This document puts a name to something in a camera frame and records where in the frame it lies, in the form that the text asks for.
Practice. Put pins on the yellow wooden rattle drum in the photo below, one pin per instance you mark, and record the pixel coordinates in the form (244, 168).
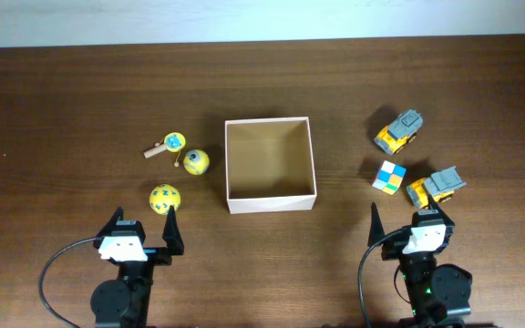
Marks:
(173, 142)

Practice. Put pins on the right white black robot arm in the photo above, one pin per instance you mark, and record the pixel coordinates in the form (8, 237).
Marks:
(437, 294)

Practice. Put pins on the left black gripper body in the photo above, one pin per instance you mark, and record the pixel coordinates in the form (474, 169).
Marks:
(158, 256)

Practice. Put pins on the pink cardboard box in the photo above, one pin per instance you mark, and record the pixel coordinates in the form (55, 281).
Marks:
(269, 165)

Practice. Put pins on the yellow ball blue letters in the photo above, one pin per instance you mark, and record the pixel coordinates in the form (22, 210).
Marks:
(163, 197)

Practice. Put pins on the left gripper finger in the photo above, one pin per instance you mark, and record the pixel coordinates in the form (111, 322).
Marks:
(171, 233)
(109, 227)

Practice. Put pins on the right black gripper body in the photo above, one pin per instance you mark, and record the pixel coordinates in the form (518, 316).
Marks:
(391, 249)

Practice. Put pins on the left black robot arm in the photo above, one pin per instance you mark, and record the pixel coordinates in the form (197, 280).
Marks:
(124, 301)

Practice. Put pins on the colourful two-by-two puzzle cube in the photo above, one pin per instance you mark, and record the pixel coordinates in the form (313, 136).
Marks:
(389, 177)

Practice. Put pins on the yellow grey toy dump truck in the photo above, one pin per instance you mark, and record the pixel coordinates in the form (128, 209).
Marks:
(441, 186)

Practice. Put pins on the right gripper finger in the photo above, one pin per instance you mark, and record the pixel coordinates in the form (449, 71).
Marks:
(376, 232)
(432, 215)

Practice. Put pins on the yellow grey one-eyed ball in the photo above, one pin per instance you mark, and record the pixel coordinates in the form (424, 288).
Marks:
(196, 162)

